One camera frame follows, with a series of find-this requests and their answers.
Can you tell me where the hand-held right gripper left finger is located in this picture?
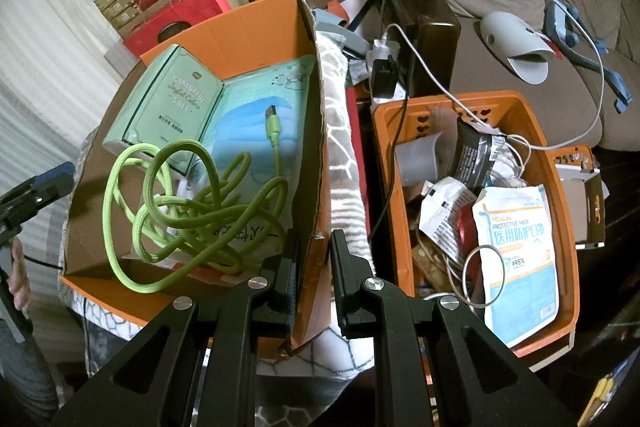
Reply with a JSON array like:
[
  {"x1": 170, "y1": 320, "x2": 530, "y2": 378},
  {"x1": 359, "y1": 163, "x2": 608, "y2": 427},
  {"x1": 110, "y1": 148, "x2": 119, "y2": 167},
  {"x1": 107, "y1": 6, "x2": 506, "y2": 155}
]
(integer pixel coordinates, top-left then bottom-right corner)
[{"x1": 52, "y1": 252, "x2": 303, "y2": 427}]

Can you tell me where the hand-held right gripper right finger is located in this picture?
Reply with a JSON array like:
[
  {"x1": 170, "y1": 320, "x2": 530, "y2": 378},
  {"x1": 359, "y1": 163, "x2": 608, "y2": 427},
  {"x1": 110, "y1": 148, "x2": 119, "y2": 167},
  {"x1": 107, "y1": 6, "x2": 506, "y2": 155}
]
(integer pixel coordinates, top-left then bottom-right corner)
[{"x1": 330, "y1": 229, "x2": 581, "y2": 427}]

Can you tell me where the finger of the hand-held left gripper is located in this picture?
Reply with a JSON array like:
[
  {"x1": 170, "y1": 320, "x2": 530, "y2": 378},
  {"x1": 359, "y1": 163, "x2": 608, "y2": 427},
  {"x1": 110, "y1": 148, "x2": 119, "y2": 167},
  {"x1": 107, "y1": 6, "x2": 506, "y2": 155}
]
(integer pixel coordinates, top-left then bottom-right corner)
[{"x1": 0, "y1": 162, "x2": 77, "y2": 212}]

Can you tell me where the green braided cable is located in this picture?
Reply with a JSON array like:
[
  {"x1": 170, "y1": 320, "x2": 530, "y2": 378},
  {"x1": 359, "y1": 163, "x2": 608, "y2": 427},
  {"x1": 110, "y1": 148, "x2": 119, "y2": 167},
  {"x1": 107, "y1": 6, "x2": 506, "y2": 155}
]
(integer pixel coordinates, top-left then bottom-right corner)
[{"x1": 102, "y1": 104, "x2": 297, "y2": 294}]

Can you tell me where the green tissue box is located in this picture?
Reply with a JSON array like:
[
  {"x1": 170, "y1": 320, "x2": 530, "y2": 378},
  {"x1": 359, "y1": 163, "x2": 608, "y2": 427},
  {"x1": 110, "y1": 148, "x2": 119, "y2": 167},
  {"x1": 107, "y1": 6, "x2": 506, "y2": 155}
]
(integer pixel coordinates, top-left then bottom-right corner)
[{"x1": 102, "y1": 44, "x2": 226, "y2": 178}]

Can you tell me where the face mask pack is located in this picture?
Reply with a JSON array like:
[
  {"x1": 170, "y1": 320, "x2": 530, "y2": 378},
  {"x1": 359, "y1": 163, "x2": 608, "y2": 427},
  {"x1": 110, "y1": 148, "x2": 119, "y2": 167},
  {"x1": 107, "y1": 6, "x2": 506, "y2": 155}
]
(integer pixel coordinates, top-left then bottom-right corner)
[{"x1": 165, "y1": 54, "x2": 322, "y2": 269}]

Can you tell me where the person's left hand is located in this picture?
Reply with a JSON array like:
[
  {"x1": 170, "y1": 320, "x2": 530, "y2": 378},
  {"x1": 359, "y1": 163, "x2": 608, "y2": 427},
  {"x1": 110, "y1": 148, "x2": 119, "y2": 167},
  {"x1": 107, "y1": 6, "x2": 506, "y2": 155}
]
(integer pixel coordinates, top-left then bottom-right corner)
[{"x1": 9, "y1": 237, "x2": 32, "y2": 314}]

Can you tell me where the white curtain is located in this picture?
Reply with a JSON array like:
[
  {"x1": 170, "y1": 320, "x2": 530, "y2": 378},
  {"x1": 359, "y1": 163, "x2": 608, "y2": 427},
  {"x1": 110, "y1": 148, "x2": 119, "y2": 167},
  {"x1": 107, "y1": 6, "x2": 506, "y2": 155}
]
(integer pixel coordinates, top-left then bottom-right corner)
[{"x1": 0, "y1": 0, "x2": 193, "y2": 192}]

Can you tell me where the crumpled white packet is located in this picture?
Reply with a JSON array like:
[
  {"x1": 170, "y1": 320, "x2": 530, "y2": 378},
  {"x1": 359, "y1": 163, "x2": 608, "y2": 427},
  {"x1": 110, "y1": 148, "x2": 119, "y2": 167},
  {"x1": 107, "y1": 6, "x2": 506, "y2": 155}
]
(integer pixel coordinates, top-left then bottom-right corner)
[{"x1": 418, "y1": 177, "x2": 479, "y2": 264}]

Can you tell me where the grey white patterned blanket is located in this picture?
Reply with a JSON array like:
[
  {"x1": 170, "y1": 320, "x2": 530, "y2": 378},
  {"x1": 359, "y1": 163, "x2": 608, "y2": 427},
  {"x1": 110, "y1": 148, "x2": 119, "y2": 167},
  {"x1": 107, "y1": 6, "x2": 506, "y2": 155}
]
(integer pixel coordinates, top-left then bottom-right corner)
[{"x1": 57, "y1": 32, "x2": 377, "y2": 427}]

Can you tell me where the translucent plastic cup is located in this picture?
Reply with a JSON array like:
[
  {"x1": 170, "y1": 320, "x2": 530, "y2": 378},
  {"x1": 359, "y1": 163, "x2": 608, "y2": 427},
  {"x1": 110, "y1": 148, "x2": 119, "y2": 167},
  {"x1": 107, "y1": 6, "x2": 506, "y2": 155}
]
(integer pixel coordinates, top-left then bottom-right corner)
[{"x1": 394, "y1": 132, "x2": 444, "y2": 188}]

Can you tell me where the white blue mask packet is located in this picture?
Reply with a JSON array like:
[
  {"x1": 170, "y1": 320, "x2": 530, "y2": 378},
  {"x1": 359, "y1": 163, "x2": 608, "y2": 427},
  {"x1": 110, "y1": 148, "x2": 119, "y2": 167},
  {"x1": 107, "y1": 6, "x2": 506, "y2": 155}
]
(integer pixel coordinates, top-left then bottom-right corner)
[{"x1": 472, "y1": 184, "x2": 561, "y2": 349}]

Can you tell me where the black foil packet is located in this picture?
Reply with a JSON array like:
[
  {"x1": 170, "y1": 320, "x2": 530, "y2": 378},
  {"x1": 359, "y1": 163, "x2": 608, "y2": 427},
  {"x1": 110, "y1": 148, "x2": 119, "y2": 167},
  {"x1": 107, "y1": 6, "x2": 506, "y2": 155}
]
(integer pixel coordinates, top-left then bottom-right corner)
[{"x1": 446, "y1": 117, "x2": 509, "y2": 194}]

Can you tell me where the black charger plug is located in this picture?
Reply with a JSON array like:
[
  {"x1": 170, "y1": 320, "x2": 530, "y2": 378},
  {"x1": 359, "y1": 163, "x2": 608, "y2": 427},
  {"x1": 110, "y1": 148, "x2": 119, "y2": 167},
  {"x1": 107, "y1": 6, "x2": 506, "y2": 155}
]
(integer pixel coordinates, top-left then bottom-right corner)
[{"x1": 369, "y1": 59, "x2": 399, "y2": 101}]

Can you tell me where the red collection gift box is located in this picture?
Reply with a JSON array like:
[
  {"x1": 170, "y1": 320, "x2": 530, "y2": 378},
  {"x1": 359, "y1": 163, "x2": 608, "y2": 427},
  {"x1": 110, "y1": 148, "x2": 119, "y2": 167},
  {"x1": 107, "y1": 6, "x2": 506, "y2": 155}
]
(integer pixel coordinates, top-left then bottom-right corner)
[{"x1": 122, "y1": 0, "x2": 234, "y2": 58}]

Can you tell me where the orange plastic basket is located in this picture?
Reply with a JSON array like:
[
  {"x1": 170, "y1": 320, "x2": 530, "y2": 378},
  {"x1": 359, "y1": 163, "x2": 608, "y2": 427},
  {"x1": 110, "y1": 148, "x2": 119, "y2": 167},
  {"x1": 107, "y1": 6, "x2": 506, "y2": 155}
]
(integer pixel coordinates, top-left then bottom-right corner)
[{"x1": 371, "y1": 91, "x2": 582, "y2": 360}]

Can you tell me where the blue yellow packet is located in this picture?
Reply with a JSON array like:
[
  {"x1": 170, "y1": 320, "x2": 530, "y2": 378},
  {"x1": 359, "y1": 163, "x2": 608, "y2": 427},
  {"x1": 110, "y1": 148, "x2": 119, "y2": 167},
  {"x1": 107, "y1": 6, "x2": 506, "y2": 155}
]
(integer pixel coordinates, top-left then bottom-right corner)
[{"x1": 591, "y1": 371, "x2": 629, "y2": 419}]

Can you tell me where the brown sofa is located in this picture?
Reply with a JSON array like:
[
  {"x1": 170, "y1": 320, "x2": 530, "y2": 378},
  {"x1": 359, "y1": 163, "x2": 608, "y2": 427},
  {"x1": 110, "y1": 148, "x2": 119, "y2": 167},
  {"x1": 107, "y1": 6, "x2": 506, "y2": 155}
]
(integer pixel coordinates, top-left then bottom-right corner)
[{"x1": 360, "y1": 0, "x2": 640, "y2": 154}]

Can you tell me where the white neck massager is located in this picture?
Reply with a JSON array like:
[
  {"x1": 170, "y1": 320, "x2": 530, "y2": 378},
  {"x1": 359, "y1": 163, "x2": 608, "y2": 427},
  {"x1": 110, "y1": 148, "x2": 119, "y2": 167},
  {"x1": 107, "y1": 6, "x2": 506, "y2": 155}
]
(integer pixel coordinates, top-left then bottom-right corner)
[{"x1": 479, "y1": 11, "x2": 557, "y2": 84}]

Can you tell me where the blue grey neck massager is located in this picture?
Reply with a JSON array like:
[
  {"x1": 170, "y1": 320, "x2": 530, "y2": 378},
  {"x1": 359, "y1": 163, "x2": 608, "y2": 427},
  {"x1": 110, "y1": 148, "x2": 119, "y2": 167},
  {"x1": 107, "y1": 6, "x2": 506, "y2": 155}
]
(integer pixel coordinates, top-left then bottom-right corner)
[{"x1": 544, "y1": 0, "x2": 637, "y2": 114}]

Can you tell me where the looped white cable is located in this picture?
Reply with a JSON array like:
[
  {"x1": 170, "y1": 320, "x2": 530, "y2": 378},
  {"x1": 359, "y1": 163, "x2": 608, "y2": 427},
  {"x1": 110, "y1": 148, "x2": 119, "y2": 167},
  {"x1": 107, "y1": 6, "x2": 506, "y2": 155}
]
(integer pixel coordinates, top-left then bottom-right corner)
[{"x1": 444, "y1": 243, "x2": 507, "y2": 309}]

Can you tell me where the long white cable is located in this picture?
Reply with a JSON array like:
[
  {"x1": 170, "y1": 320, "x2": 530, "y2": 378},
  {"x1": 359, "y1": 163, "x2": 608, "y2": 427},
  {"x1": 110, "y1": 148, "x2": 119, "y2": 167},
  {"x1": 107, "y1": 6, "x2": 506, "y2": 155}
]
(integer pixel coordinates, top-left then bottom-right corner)
[{"x1": 434, "y1": 0, "x2": 609, "y2": 152}]

